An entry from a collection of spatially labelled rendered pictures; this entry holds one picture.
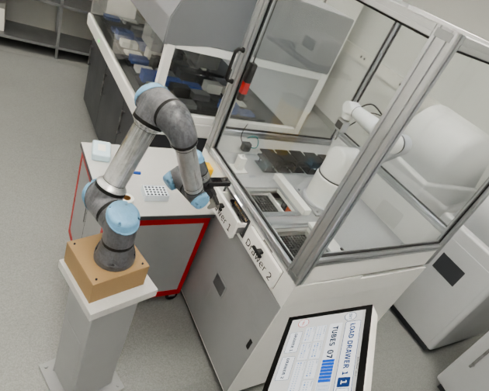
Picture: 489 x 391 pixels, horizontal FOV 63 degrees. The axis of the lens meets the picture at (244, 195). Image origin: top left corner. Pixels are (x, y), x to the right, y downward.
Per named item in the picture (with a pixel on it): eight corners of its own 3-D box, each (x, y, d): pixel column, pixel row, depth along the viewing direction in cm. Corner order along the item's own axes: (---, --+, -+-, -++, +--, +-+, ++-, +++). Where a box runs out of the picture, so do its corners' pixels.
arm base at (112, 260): (109, 278, 143) (114, 259, 138) (84, 251, 149) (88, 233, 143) (143, 261, 155) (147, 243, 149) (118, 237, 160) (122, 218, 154)
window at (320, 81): (293, 262, 167) (431, 38, 117) (214, 147, 222) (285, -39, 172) (294, 262, 168) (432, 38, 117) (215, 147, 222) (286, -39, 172)
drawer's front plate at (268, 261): (269, 288, 175) (279, 272, 169) (241, 242, 194) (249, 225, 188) (272, 288, 176) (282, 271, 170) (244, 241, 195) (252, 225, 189)
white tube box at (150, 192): (144, 201, 201) (146, 195, 199) (140, 190, 206) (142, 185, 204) (168, 201, 207) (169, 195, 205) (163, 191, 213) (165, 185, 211)
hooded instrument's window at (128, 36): (145, 116, 240) (164, 43, 216) (90, 13, 354) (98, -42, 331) (291, 133, 304) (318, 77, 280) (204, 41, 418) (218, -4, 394)
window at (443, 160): (317, 257, 159) (452, 48, 114) (316, 255, 160) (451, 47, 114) (438, 243, 208) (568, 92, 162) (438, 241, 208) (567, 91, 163)
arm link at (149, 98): (91, 227, 142) (167, 95, 126) (72, 201, 149) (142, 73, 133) (119, 227, 152) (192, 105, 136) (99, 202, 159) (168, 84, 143)
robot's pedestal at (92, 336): (63, 421, 179) (88, 318, 139) (38, 366, 194) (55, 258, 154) (124, 389, 200) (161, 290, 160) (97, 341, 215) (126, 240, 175)
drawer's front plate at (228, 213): (229, 239, 192) (237, 222, 186) (206, 200, 211) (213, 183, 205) (232, 238, 193) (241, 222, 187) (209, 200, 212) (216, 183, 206)
